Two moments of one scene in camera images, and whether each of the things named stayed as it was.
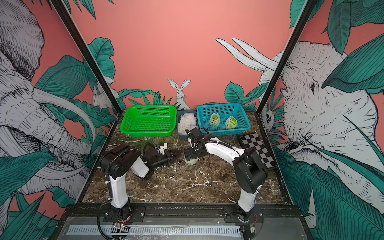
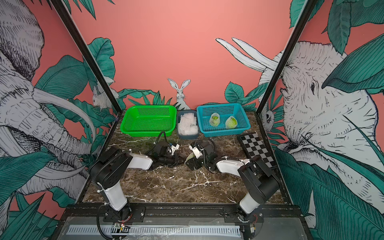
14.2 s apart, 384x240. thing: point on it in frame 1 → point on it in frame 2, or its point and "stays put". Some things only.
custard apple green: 231,122 stays put
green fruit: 214,119 stays put
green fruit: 231,122 stays put
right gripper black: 191,155 → 191,166
